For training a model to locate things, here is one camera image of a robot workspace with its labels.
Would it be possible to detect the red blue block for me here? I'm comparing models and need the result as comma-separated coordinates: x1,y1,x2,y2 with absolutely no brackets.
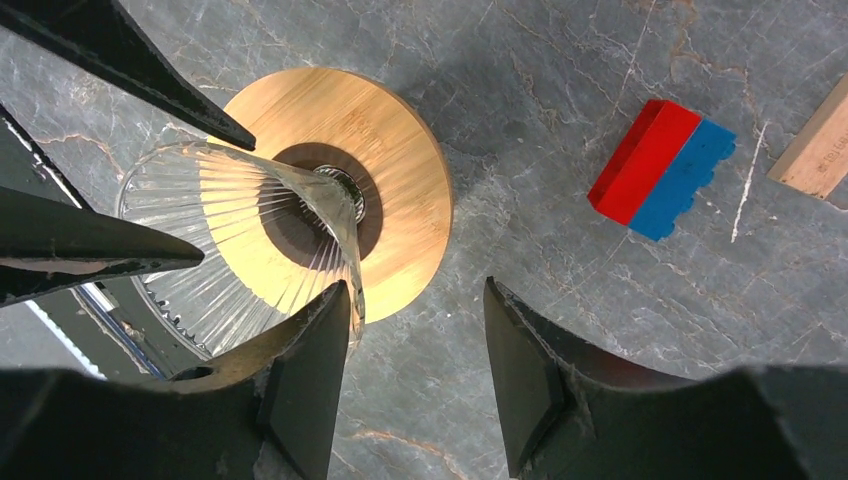
587,99,737,241

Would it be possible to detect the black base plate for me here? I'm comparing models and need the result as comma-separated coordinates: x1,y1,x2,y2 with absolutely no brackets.
1,108,202,383

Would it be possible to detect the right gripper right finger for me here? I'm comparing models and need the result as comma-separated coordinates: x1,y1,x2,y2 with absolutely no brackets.
484,278,847,479

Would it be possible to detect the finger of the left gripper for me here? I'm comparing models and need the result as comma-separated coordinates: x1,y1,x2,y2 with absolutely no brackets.
1,0,256,151
1,187,204,307

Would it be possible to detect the clear glass dripper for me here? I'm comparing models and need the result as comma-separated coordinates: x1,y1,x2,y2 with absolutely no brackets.
116,141,366,359

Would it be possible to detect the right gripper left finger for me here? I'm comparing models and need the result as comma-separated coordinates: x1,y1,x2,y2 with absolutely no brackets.
1,281,351,479

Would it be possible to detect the long wooden block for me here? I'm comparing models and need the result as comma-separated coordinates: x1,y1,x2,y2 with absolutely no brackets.
767,74,847,200

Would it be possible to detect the wooden ring holder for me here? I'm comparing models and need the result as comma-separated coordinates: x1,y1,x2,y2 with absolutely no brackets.
225,67,454,323

